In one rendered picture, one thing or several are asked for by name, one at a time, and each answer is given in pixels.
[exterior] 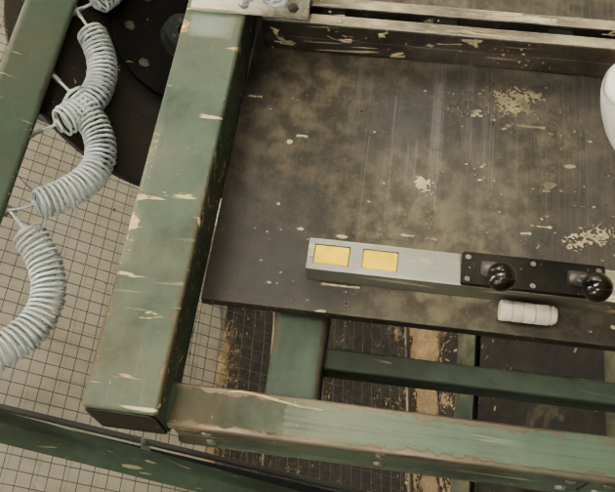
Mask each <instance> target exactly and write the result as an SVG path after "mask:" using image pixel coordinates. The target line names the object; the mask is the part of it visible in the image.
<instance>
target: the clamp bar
mask: <svg viewBox="0 0 615 492"><path fill-rule="evenodd" d="M190 9H191V10H195V11H203V12H215V13H227V14H241V15H252V16H262V17H263V18H262V20H263V29H264V40H265V47H270V48H280V49H292V50H303V51H314V52H325V53H336V54H347V55H358V56H369V57H380V58H391V59H403V60H413V61H424V62H446V63H456V64H467V65H479V66H490V67H501V68H512V69H523V70H534V71H545V72H556V73H567V74H578V75H590V76H600V77H604V75H605V73H606V72H607V70H608V69H609V68H610V67H611V66H612V65H613V64H614V63H615V20H592V19H580V18H569V17H557V16H545V15H532V14H521V13H509V12H497V11H485V10H474V9H462V8H450V7H438V6H426V5H414V4H402V3H391V2H379V1H367V0H290V1H289V2H288V3H287V4H286V5H285V6H284V7H280V8H274V7H271V6H269V5H268V4H266V3H265V2H263V1H262V0H254V1H252V2H249V3H246V4H243V5H240V4H239V0H192V2H191V6H190Z"/></svg>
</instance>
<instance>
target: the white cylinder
mask: <svg viewBox="0 0 615 492"><path fill-rule="evenodd" d="M498 319H499V320H502V321H510V322H519V323H520V322H521V323H527V324H532V323H533V324H536V325H545V326H548V325H551V326H553V325H554V324H556V322H557V308H555V307H552V306H549V305H541V304H535V305H534V304H532V303H523V302H516V301H507V300H501V301H500V302H499V305H498Z"/></svg>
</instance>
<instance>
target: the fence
mask: <svg viewBox="0 0 615 492"><path fill-rule="evenodd" d="M315 245H325V246H334V247H344V248H349V260H348V266H332V265H324V264H315V263H314V262H313V259H314V252H315ZM364 250H370V251H379V252H388V253H397V254H398V258H397V269H396V272H393V271H384V270H375V269H367V268H362V259H363V251H364ZM461 261H462V254H455V253H446V252H437V251H429V250H420V249H410V248H401V247H392V246H384V245H375V244H365V243H356V242H347V241H339V240H330V239H320V238H310V239H309V245H308V251H307V263H306V275H307V279H313V280H322V281H331V282H340V283H348V284H356V285H365V286H374V287H383V288H391V289H400V290H408V291H417V292H426V293H435V294H443V295H452V296H460V297H469V298H478V299H486V300H495V301H501V300H507V301H516V302H523V303H532V304H534V305H535V304H541V305H549V306H552V307H556V308H572V309H580V310H589V311H598V312H607V313H615V270H608V269H606V270H605V274H606V275H607V276H608V277H609V278H610V279H611V281H612V283H613V292H612V294H611V296H610V297H609V298H608V299H607V300H605V301H603V302H599V303H596V302H592V301H590V300H588V299H580V298H571V297H562V296H554V295H545V294H536V293H527V292H519V291H511V290H508V291H504V292H500V291H496V290H494V289H492V288H484V287H475V286H467V285H461V283H460V279H461Z"/></svg>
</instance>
